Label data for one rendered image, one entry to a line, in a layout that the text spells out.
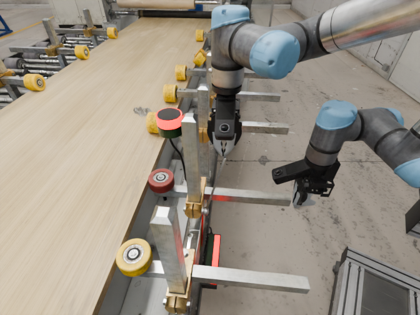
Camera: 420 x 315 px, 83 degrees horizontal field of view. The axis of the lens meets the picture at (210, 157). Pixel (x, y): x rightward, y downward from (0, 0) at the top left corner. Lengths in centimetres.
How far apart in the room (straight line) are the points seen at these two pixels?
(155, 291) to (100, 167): 44
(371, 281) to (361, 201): 78
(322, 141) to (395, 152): 14
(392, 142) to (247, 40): 36
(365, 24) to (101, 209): 70
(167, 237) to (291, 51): 36
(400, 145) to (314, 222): 134
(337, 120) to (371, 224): 153
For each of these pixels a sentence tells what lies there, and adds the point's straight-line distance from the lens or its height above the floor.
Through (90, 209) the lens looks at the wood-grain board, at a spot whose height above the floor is 90.
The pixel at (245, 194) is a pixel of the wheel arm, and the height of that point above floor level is 86.
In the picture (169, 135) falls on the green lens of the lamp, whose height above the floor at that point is 112.
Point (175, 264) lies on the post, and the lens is 49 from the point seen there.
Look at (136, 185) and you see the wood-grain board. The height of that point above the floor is 90.
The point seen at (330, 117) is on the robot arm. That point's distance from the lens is 59.
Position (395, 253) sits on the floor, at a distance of 200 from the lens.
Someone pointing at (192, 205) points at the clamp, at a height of 87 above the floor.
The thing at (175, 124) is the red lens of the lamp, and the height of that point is 115.
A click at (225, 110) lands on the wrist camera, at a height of 116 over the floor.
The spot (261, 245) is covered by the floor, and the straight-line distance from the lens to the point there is 167.
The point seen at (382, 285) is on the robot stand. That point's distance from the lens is 156.
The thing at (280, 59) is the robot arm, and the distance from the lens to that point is 44.
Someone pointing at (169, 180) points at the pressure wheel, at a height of 91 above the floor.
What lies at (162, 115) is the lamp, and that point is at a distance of 55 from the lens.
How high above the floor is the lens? 144
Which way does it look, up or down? 41 degrees down
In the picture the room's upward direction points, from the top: straight up
